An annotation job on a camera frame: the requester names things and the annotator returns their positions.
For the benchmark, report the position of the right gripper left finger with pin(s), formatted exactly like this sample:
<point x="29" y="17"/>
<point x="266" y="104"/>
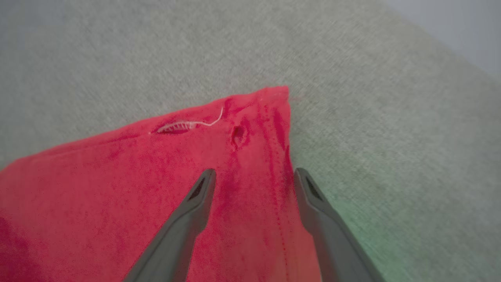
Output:
<point x="180" y="235"/>

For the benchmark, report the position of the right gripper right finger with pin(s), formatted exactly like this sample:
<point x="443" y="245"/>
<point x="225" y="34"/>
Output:
<point x="332" y="239"/>

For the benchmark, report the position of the red printed garment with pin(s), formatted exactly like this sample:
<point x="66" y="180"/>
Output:
<point x="98" y="188"/>

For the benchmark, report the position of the grey fabric sofa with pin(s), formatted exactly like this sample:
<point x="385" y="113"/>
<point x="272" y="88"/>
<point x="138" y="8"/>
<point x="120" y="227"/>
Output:
<point x="352" y="78"/>

